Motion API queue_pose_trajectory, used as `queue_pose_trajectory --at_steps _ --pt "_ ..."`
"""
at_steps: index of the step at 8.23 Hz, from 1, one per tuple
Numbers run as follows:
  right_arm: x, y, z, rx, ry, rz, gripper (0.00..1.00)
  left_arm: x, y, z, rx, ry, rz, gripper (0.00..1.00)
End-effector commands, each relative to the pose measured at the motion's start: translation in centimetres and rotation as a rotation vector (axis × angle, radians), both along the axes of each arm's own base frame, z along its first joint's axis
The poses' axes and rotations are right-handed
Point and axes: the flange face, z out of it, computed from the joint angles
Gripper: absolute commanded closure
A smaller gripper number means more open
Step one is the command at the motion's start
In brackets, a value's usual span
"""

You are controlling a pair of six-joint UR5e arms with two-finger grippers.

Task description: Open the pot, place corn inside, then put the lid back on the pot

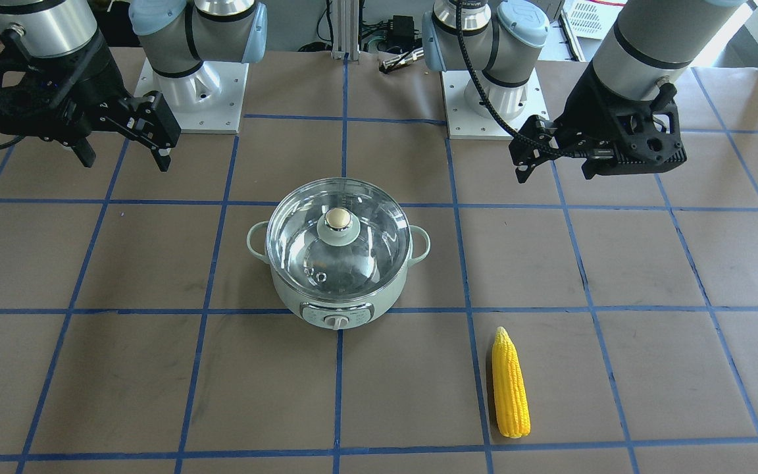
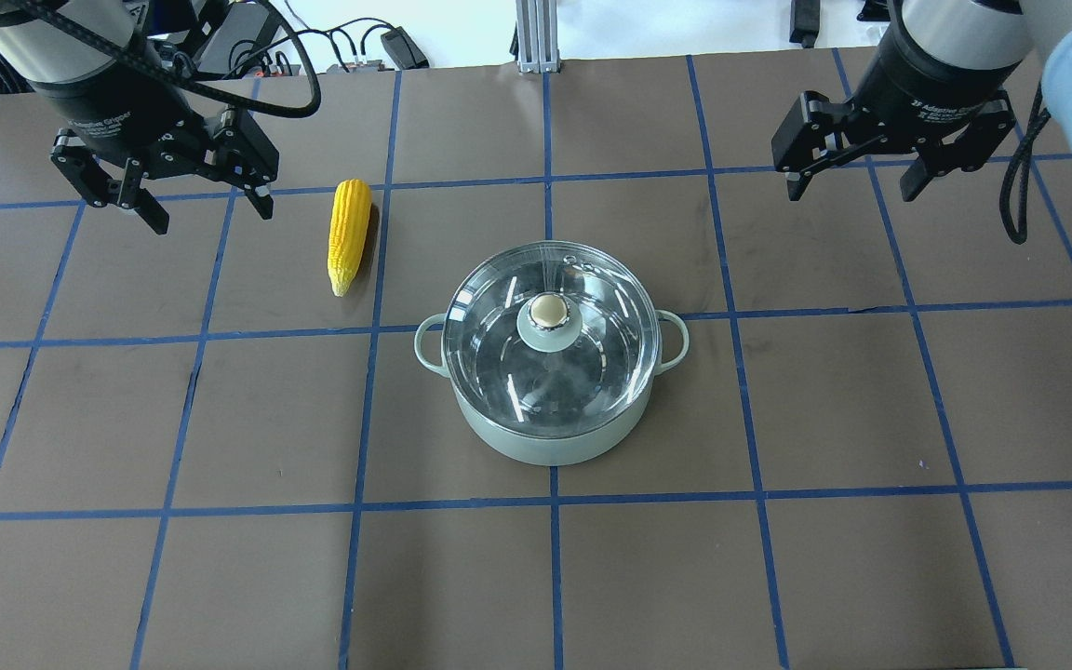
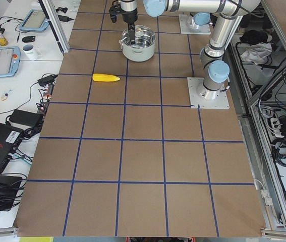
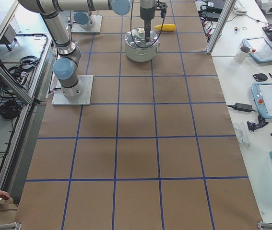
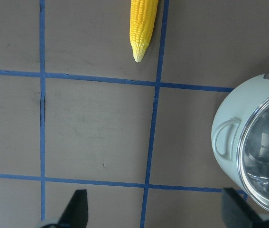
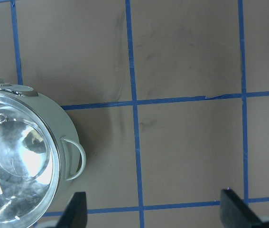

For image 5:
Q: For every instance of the yellow corn cob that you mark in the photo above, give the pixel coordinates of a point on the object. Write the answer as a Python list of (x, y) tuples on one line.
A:
[(142, 19)]

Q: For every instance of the pale green electric pot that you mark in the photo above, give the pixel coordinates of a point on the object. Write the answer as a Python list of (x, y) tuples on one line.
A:
[(230, 119)]

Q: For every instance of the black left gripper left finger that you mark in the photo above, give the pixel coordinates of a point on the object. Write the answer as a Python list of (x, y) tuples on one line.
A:
[(75, 214)]

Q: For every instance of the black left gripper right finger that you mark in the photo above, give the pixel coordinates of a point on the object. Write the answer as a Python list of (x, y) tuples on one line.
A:
[(236, 213)]

